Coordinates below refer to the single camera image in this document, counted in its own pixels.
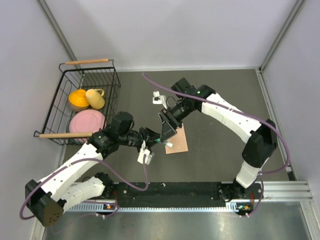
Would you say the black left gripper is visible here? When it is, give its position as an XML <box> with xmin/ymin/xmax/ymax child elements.
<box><xmin>119</xmin><ymin>126</ymin><xmax>161</xmax><ymax>153</ymax></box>

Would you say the pink plate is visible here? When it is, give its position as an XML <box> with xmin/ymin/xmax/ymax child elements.
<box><xmin>68</xmin><ymin>109</ymin><xmax>106</xmax><ymax>133</ymax></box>

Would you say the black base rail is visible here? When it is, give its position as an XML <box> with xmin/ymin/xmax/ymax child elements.
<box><xmin>64</xmin><ymin>181</ymin><xmax>266</xmax><ymax>213</ymax></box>

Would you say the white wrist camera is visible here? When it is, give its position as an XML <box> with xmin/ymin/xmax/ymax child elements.
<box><xmin>137</xmin><ymin>140</ymin><xmax>155</xmax><ymax>165</ymax></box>
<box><xmin>152</xmin><ymin>91</ymin><xmax>168</xmax><ymax>109</ymax></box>

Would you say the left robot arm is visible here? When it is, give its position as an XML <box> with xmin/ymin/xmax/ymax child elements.
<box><xmin>22</xmin><ymin>111</ymin><xmax>161</xmax><ymax>227</ymax></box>

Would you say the orange bowl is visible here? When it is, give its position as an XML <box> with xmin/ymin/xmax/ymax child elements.
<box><xmin>68</xmin><ymin>89</ymin><xmax>90</xmax><ymax>112</ymax></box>

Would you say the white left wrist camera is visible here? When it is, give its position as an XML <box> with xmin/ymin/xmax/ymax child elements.
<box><xmin>137</xmin><ymin>140</ymin><xmax>155</xmax><ymax>165</ymax></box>

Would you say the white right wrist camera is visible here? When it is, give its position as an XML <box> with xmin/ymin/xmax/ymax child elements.
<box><xmin>152</xmin><ymin>91</ymin><xmax>168</xmax><ymax>109</ymax></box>

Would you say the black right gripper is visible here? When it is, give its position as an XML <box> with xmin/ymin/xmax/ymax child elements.
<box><xmin>158</xmin><ymin>99</ymin><xmax>193</xmax><ymax>144</ymax></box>

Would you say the yellow mug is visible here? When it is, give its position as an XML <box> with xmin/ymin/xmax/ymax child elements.
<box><xmin>85</xmin><ymin>88</ymin><xmax>105</xmax><ymax>110</ymax></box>

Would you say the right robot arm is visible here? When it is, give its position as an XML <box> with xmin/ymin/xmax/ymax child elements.
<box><xmin>152</xmin><ymin>78</ymin><xmax>278</xmax><ymax>202</ymax></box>

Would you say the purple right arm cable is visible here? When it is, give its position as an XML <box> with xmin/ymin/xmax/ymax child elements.
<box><xmin>141</xmin><ymin>72</ymin><xmax>291</xmax><ymax>217</ymax></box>

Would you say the black wire basket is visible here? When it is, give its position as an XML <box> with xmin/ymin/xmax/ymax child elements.
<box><xmin>33</xmin><ymin>58</ymin><xmax>121</xmax><ymax>146</ymax></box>

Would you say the white green glue stick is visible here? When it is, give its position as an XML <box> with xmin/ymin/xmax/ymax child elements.
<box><xmin>154</xmin><ymin>138</ymin><xmax>173</xmax><ymax>148</ymax></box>

